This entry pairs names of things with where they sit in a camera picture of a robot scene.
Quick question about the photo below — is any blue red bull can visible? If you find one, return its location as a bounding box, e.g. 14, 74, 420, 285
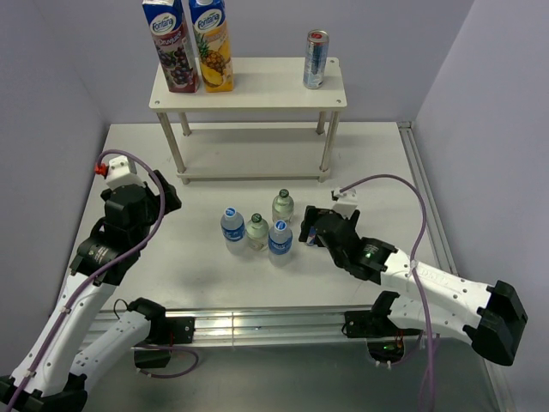
305, 227, 317, 246

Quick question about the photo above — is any blue-cap water bottle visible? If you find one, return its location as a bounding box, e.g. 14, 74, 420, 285
220, 207, 246, 255
268, 220, 293, 267

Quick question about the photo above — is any silver tall energy drink can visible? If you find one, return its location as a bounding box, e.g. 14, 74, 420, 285
303, 29, 329, 89

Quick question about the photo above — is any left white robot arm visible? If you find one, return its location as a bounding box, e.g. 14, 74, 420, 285
1, 167, 182, 411

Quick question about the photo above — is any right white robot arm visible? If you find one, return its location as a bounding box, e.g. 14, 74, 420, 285
299, 205, 528, 367

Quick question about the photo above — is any white two-tier shelf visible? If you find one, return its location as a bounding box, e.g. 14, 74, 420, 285
149, 58, 347, 184

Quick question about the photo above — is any rear green-cap glass bottle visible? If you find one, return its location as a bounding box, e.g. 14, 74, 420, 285
272, 189, 294, 223

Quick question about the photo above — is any green-cap glass bottle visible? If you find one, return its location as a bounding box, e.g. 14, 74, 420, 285
245, 213, 269, 251
272, 189, 294, 223

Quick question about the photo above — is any front green-cap glass bottle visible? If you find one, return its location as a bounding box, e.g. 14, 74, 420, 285
245, 213, 269, 251

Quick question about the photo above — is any purple grape juice carton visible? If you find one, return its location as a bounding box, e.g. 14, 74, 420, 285
142, 0, 199, 94

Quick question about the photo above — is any yellow pineapple juice carton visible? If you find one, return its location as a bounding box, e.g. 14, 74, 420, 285
189, 0, 234, 93

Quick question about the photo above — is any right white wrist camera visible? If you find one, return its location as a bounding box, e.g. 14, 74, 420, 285
331, 188, 358, 218

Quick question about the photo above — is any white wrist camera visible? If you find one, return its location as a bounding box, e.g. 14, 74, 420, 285
331, 188, 358, 218
94, 155, 143, 191

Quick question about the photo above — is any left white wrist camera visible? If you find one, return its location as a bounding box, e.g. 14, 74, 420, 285
94, 155, 143, 191

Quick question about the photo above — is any aluminium rail frame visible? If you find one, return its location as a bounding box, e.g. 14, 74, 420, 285
76, 122, 516, 412

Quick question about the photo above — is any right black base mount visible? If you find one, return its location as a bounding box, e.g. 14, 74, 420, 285
341, 310, 423, 369

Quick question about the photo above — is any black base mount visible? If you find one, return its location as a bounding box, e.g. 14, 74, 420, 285
341, 310, 423, 369
133, 317, 200, 379

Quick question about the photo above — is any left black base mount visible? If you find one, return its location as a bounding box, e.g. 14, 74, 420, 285
133, 317, 200, 379

